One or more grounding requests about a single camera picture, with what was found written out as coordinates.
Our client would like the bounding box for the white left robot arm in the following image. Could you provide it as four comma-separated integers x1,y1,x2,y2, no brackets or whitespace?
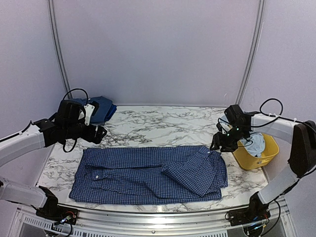
0,100,107,220

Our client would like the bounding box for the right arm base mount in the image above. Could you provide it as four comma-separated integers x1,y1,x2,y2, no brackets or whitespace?
225,208,271,226

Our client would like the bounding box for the folded dark blue t-shirt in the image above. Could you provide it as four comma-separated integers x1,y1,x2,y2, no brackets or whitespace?
74,95,115,124

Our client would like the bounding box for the left aluminium wall post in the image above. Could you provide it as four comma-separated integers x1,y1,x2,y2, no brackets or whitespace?
47,0,71,92

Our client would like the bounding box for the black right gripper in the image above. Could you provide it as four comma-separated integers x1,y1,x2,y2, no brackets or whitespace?
210,125,249,152

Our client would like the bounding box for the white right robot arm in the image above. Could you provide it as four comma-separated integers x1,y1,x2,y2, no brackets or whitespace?
210,105,316,221

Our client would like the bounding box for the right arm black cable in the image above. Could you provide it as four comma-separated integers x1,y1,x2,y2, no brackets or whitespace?
217,98,284,149

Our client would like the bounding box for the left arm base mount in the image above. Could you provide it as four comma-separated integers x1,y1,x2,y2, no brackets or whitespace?
36,206,79,225

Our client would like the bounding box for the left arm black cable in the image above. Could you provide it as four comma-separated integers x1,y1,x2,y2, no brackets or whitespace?
23,88,89,153

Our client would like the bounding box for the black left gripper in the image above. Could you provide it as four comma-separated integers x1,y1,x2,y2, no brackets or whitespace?
64,121,107,144

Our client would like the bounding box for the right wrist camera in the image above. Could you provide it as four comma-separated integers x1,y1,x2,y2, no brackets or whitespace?
216,122,230,134

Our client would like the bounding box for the aluminium front rail frame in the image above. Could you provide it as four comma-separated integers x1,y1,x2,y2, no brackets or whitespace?
8,198,298,237

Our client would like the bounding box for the blue plaid button shirt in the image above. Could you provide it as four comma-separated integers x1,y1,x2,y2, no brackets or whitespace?
69,146,228,205

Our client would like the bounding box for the right aluminium wall post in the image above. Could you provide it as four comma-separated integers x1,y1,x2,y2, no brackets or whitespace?
235,0,266,105

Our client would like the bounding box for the light blue crumpled garment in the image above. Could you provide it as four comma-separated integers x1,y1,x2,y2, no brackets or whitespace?
221,115,269,158

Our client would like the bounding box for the aluminium wall post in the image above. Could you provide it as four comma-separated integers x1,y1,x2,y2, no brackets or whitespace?
47,0,71,92
235,0,266,105

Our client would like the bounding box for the yellow plastic laundry basket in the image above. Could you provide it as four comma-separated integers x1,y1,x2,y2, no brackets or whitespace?
233,132,279,170

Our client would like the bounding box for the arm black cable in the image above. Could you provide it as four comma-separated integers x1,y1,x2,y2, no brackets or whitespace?
23,88,89,153
217,98,284,149

